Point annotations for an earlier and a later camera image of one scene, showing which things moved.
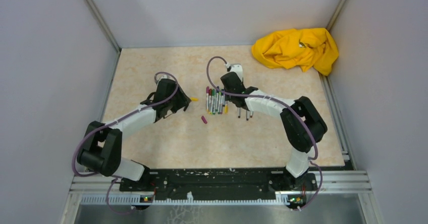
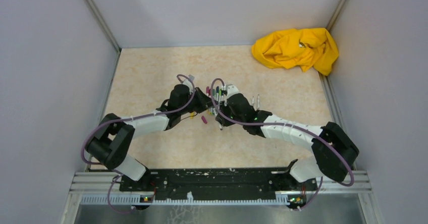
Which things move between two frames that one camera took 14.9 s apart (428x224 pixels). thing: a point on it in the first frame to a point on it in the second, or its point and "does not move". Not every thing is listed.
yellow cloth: x=305 y=48 does not move
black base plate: x=214 y=182 does not move
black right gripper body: x=230 y=97 to x=226 y=110
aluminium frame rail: x=341 y=179 does not move
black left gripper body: x=179 y=101 to x=200 y=105
